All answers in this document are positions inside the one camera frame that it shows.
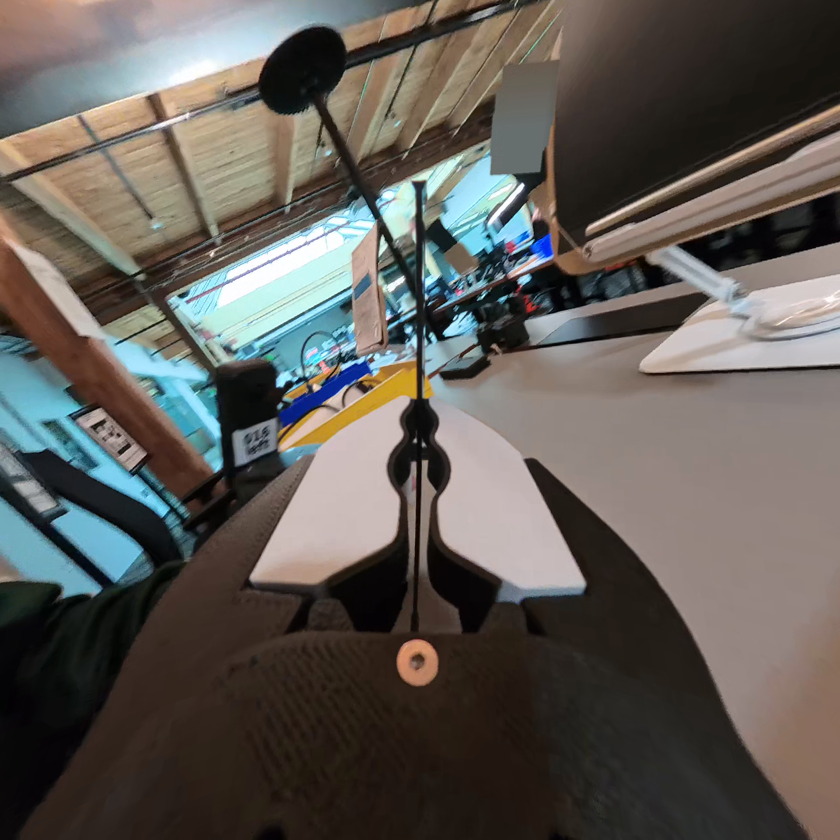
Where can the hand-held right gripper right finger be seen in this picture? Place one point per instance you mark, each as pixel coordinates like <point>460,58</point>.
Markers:
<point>512,518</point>

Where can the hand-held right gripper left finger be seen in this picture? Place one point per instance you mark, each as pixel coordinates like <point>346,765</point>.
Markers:
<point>328,518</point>

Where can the person's left forearm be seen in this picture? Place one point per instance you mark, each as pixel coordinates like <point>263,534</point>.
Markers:
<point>65,630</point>

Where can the grey desk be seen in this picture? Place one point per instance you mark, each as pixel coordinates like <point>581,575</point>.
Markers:
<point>656,492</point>

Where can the black desk mat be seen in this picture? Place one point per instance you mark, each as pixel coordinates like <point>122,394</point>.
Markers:
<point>623,321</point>

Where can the blue plastic bin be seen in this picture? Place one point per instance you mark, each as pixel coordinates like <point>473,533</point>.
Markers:
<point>541,248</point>
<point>295,412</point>

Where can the wooden pillar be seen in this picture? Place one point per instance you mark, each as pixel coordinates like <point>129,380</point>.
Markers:
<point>118,394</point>

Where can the yellow plastic bin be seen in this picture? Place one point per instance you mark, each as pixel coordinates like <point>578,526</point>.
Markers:
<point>384,387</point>

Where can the framed tag sign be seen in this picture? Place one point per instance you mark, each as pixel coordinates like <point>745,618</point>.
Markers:
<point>29,489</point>
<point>111,436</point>

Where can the wooden document board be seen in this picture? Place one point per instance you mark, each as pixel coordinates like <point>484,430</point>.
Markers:
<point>367,295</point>

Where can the flat black box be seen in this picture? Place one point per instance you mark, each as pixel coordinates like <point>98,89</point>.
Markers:
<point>463,367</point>

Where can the black office chair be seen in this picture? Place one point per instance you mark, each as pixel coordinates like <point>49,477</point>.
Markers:
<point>98,505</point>

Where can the white paper notice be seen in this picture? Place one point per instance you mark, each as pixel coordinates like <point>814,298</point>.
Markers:
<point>59,289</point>

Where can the white laptop stand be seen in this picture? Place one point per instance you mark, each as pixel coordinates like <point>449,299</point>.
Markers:
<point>709,341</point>

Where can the black pole with disc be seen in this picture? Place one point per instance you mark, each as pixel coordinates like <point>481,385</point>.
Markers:
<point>302,69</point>

